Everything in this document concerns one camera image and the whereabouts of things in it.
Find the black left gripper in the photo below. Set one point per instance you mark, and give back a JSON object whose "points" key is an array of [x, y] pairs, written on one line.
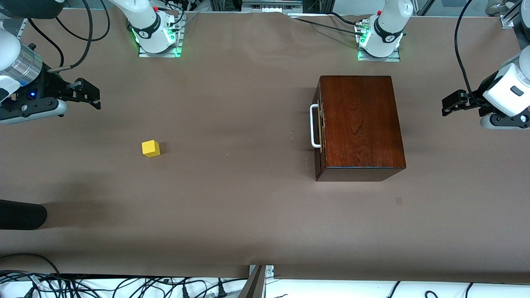
{"points": [[475, 100]]}

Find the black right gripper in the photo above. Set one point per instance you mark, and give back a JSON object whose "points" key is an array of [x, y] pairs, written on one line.
{"points": [[50, 87]]}

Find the yellow cube block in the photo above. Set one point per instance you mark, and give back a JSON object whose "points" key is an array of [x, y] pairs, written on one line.
{"points": [[150, 148]]}

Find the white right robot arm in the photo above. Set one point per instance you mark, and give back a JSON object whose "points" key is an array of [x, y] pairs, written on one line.
{"points": [[149, 25]]}

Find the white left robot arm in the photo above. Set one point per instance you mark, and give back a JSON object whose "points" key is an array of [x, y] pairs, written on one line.
{"points": [[385, 33]]}

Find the dark brown wooden box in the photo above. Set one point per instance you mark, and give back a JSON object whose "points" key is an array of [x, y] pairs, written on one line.
{"points": [[360, 124]]}

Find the black cylindrical object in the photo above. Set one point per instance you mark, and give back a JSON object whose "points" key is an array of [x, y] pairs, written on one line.
{"points": [[20, 215]]}

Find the brown table cover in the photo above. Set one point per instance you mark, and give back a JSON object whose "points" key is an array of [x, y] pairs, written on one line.
{"points": [[232, 207]]}

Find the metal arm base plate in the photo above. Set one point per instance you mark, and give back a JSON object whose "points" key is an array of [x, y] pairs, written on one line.
{"points": [[143, 53], [393, 58]]}

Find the aluminium frame profile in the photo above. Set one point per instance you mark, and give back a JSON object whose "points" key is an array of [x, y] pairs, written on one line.
{"points": [[16, 29], [511, 16]]}

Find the silver frame rail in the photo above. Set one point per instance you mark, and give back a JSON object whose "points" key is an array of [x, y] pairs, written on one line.
{"points": [[271, 5]]}

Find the aluminium frame post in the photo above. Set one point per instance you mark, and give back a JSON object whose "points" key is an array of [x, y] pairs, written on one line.
{"points": [[258, 275]]}

